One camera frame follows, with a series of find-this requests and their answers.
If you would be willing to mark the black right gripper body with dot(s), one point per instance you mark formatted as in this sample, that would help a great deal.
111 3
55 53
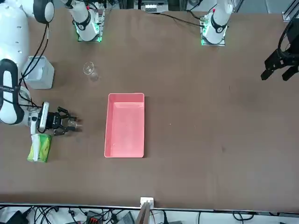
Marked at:
53 121

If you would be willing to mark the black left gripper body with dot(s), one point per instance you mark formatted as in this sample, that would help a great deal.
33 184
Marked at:
293 32

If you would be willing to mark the small glass beaker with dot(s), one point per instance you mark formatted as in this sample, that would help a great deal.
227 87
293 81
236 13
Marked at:
74 123

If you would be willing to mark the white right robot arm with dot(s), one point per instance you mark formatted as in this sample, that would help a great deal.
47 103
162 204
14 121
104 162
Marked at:
14 46

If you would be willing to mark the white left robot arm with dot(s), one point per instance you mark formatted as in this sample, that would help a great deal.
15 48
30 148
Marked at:
217 25

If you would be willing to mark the green tissue pack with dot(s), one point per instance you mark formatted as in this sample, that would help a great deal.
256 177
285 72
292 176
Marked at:
44 147

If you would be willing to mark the large glass beaker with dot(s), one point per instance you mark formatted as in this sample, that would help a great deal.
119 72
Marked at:
90 70

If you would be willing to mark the pink plastic bin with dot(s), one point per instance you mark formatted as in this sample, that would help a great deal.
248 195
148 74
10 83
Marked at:
125 128

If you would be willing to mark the aluminium frame rail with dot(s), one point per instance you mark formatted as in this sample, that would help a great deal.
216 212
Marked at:
288 12

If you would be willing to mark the aluminium post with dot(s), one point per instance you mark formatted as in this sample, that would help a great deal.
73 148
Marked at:
146 210

